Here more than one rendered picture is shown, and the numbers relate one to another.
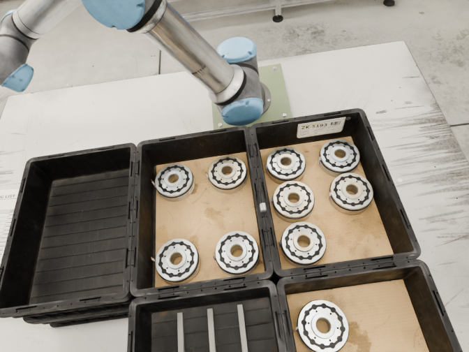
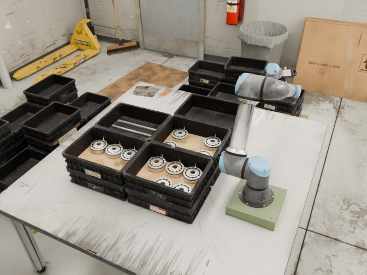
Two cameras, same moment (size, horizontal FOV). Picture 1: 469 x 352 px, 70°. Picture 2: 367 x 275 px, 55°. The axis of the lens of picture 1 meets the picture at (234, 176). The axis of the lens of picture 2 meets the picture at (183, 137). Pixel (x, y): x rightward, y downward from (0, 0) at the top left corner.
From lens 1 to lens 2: 182 cm
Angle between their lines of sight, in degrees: 69
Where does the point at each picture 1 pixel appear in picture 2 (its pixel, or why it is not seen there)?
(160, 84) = (301, 177)
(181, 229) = (191, 141)
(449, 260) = (114, 227)
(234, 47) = (259, 161)
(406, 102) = not seen: outside the picture
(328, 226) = (157, 176)
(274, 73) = (267, 216)
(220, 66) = (233, 137)
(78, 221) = (217, 120)
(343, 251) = (144, 174)
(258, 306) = not seen: hidden behind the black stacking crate
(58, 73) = not seen: outside the picture
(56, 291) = (195, 112)
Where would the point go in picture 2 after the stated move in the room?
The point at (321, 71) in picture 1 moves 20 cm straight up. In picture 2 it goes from (264, 255) to (270, 228)
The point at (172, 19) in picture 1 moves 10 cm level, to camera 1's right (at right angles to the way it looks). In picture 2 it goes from (240, 106) to (235, 117)
